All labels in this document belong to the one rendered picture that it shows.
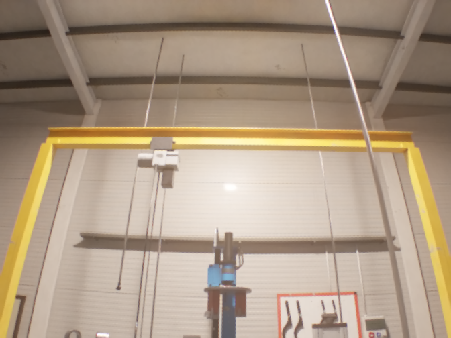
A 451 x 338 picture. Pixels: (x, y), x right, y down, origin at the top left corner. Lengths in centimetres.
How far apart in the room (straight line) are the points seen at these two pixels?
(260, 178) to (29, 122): 596
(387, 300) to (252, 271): 259
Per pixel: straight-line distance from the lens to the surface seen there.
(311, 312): 612
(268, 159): 697
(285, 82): 745
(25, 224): 446
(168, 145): 424
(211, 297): 386
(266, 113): 770
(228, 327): 437
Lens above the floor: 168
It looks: 30 degrees up
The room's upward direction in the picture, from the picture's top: 1 degrees clockwise
